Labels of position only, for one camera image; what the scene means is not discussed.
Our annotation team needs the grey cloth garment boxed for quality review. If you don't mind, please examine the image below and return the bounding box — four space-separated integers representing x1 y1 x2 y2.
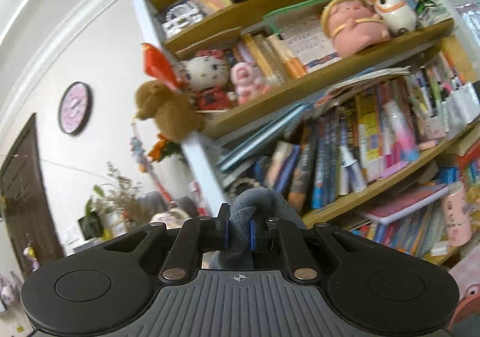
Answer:
209 188 306 271

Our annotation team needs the brown plush dog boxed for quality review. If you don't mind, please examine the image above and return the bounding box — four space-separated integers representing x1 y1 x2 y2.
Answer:
135 80 203 143

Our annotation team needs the small pink plush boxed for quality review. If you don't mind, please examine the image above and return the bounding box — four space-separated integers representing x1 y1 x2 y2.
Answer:
230 62 270 105

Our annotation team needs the hello kitty plush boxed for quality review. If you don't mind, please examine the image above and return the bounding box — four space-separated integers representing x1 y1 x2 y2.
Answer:
178 49 233 111

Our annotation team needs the white wooden bookshelf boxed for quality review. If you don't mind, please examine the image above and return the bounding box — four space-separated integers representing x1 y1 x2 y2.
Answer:
127 0 480 266

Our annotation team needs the pink sticker tumbler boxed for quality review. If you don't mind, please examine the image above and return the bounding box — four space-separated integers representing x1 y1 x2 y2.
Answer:
442 182 472 248

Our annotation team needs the dark wooden door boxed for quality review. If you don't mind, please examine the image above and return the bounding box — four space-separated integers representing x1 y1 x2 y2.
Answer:
1 114 64 278

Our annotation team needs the pink cartoon table mat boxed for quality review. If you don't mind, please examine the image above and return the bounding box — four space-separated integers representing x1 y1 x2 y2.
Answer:
448 247 480 337

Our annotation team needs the pink pig figure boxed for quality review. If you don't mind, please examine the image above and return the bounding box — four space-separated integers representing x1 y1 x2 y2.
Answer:
320 0 391 58

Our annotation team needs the pink round wall clock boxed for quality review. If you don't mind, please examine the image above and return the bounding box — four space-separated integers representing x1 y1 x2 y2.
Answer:
58 82 93 135

